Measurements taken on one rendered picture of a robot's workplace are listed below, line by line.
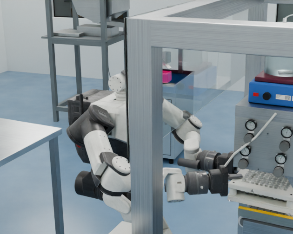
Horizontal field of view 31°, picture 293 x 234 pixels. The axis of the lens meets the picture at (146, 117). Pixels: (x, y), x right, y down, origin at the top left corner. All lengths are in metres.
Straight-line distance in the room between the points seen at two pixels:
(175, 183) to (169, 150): 2.76
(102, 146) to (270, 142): 0.58
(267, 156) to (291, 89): 0.24
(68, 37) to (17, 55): 2.99
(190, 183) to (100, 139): 0.37
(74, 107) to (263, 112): 0.82
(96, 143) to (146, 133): 0.70
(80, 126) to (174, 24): 0.96
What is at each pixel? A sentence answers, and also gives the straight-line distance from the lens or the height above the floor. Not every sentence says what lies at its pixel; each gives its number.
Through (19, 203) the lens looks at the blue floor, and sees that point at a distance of 4.23.
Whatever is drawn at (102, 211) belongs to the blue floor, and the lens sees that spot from 3.99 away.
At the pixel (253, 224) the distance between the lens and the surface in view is 1.99.
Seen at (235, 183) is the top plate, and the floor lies 1.06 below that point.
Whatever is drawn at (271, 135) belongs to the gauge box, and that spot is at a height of 1.29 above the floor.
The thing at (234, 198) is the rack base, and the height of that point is 1.00.
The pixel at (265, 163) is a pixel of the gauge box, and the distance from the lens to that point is 1.84.
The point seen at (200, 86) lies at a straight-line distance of 1.62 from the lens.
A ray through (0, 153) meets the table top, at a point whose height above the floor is 0.90.
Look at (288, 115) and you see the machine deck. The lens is 1.76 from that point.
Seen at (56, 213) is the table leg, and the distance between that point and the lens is 3.26.
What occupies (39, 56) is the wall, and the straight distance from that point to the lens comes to 8.39.
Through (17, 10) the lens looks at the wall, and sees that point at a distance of 8.47.
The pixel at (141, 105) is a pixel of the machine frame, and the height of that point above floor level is 1.55.
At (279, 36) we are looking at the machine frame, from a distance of 1.04.
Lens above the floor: 1.90
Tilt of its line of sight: 18 degrees down
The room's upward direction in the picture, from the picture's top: 1 degrees counter-clockwise
